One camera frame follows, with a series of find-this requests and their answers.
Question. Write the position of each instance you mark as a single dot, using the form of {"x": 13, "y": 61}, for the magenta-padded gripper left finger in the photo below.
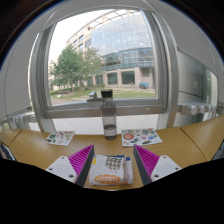
{"x": 63, "y": 166}

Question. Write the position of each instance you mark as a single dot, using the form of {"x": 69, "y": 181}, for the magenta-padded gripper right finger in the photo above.
{"x": 165, "y": 166}

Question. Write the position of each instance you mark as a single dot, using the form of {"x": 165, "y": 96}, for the small white sticker sheet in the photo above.
{"x": 60, "y": 138}

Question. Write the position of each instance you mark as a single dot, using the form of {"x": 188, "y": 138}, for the sticker sheet with red circle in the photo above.
{"x": 140, "y": 137}

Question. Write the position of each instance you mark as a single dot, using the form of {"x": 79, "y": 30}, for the dark blue chair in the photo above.
{"x": 5, "y": 151}

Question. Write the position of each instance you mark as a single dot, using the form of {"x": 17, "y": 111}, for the clear grey bottle, black cap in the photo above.
{"x": 109, "y": 115}

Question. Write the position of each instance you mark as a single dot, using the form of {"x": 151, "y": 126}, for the green tree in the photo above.
{"x": 71, "y": 66}

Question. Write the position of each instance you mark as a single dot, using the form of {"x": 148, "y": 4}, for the glass-fronted building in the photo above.
{"x": 123, "y": 33}

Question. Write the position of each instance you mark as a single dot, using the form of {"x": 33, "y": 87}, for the white wall outlet rail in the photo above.
{"x": 196, "y": 109}
{"x": 21, "y": 119}

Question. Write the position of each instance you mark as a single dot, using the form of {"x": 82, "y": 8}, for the grey window frame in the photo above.
{"x": 133, "y": 110}

